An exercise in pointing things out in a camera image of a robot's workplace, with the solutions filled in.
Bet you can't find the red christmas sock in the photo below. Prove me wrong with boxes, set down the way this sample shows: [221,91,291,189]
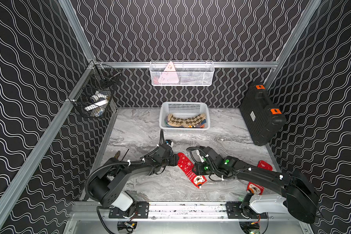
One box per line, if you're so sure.
[246,160,273,195]
[177,153,207,189]

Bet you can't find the cream purple striped sock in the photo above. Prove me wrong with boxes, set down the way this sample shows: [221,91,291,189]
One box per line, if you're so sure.
[187,122,205,129]

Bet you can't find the white plastic basket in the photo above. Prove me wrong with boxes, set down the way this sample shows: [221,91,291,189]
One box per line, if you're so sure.
[159,101,211,133]

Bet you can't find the beige argyle sock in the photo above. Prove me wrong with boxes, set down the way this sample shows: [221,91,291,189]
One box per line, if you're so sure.
[165,114,206,128]

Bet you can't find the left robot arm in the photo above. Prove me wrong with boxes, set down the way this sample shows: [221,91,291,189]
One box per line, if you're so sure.
[85,143,179,214]

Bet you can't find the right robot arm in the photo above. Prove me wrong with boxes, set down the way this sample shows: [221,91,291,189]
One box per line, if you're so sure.
[187,146,319,224]

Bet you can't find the black tool case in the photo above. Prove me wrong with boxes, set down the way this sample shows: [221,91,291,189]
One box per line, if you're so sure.
[240,82,286,146]

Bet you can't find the pink triangular item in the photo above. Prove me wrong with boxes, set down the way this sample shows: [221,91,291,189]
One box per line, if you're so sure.
[158,61,179,84]

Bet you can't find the white items in black basket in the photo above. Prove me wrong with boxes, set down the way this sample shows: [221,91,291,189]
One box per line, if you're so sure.
[84,90,111,117]

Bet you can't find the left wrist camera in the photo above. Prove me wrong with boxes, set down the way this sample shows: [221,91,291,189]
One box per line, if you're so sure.
[165,139,174,147]

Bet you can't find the yellow handled pliers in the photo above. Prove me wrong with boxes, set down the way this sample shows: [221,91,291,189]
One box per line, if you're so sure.
[114,151,121,159]

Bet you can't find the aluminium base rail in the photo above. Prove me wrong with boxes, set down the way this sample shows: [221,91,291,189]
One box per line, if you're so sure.
[111,201,305,221]

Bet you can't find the white wire wall basket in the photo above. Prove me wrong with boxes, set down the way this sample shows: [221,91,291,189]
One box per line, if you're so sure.
[149,60,215,86]

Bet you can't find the black wire wall basket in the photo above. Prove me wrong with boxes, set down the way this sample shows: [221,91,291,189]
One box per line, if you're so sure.
[72,65,122,119]

